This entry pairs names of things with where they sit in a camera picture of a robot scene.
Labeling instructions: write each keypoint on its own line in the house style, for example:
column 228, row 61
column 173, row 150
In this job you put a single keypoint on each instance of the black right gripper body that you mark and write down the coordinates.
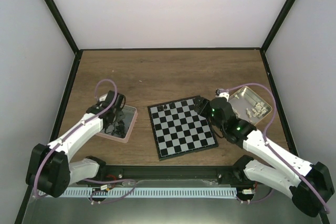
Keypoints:
column 204, row 105

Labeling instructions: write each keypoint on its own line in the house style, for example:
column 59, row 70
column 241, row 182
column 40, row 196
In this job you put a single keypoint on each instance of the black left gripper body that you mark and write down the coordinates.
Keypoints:
column 110, row 124

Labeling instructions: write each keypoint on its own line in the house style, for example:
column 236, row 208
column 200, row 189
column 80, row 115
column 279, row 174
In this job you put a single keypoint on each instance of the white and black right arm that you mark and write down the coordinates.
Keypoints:
column 308, row 185

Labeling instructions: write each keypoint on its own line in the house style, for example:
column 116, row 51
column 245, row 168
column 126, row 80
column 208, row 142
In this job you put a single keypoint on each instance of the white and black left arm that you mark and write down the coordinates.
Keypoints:
column 60, row 151

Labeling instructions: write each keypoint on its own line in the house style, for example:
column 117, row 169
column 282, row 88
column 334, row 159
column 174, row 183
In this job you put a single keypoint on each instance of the pile of black chess pieces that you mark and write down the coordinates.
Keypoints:
column 118, row 129

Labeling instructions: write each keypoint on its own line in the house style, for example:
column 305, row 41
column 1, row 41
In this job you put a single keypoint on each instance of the pile of white chess pieces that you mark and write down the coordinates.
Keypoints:
column 248, row 106

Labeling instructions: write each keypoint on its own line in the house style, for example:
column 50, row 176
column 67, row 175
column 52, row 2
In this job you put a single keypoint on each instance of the pink tray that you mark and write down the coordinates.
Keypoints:
column 129, row 116

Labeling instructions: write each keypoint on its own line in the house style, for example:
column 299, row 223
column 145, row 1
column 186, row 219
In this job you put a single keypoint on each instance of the black and silver chessboard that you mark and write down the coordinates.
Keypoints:
column 179, row 130

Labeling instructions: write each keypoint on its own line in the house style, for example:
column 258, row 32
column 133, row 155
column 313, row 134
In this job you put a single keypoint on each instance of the gold metal tin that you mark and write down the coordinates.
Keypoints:
column 248, row 90

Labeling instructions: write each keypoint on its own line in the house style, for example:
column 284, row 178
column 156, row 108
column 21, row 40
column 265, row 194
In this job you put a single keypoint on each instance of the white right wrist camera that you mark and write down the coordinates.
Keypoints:
column 222, row 93

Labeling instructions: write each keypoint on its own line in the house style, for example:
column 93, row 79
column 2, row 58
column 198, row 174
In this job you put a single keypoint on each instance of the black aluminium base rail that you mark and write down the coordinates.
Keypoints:
column 170, row 172

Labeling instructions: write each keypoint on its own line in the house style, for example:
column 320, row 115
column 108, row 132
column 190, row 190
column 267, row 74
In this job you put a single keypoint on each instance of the light blue slotted cable duct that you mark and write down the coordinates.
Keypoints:
column 221, row 193

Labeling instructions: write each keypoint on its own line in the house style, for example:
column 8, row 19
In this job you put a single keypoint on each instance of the black frame post left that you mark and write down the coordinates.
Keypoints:
column 62, row 25

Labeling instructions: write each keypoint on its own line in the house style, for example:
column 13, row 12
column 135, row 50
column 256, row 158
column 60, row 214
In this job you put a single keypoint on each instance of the black frame post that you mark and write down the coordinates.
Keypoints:
column 277, row 24
column 62, row 25

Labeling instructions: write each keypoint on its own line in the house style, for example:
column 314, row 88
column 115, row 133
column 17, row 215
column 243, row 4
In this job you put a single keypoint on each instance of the black frame post right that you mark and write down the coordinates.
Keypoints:
column 277, row 24

